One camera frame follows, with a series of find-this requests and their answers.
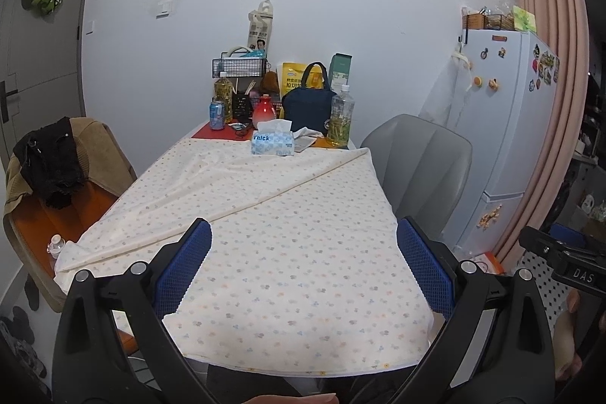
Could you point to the dotted cream tablecloth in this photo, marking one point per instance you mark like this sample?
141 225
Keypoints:
284 243

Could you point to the clear plastic tea bottle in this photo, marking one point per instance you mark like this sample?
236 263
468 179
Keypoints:
340 120

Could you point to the white hanging bag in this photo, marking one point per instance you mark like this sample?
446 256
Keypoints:
447 101

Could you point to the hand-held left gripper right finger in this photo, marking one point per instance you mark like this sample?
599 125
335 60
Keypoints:
423 266

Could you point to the blue tissue box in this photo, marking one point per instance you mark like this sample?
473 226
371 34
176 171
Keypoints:
273 143

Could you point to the wicker basket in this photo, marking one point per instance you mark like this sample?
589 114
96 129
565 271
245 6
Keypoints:
473 20

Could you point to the pink curtain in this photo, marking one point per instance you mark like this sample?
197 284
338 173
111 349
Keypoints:
544 124

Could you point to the dark storage shelf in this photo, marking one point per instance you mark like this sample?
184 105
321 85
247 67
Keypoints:
589 158

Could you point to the yellow-green packet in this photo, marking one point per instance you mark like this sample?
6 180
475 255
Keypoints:
524 19

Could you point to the yellow-green drink bottle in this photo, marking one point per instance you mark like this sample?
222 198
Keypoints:
222 94

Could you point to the grey patterned shoe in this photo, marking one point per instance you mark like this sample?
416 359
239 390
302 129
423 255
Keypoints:
23 356

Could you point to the white wall switch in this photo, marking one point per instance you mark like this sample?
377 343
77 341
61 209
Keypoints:
164 8
90 27

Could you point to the printed booklet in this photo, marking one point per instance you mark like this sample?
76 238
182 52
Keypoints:
304 142

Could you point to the navy lunch bag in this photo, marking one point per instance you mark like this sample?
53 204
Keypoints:
307 110

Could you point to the dark slipper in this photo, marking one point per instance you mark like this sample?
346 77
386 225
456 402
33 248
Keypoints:
22 326
32 293

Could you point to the grey door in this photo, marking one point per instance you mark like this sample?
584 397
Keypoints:
42 63

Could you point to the green carton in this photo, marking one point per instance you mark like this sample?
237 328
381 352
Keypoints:
341 70

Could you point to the blue soda can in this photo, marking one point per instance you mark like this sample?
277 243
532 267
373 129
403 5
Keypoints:
218 116

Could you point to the red table mat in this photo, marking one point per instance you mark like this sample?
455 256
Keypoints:
203 133

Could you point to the white cloth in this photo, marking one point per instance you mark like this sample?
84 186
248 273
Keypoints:
307 132

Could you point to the printed paper bag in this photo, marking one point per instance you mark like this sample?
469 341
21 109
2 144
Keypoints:
260 30

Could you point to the brown fuzzy object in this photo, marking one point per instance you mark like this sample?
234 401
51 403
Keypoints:
271 82

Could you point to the yellow packet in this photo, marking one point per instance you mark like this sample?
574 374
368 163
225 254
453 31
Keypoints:
291 80

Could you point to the small white bottle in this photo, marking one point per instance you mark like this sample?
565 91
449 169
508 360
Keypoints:
54 248

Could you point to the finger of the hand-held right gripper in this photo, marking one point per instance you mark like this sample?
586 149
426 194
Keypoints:
535 240

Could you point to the person's right hand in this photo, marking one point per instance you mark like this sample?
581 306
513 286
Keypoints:
566 337

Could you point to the person's left hand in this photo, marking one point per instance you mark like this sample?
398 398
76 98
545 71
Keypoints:
289 399

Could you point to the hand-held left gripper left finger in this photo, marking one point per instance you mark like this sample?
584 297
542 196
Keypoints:
182 264

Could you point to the orange chair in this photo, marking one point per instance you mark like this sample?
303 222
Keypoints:
66 219

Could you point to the orange table mat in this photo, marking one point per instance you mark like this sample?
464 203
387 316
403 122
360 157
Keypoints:
319 143

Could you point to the black chopstick holder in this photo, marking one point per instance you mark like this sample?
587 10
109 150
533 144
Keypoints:
241 103

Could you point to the white refrigerator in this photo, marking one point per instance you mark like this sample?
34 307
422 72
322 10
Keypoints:
511 134

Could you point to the grey chair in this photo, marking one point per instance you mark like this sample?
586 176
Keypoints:
421 167

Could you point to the red bottle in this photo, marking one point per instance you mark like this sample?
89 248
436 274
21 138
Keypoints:
263 113

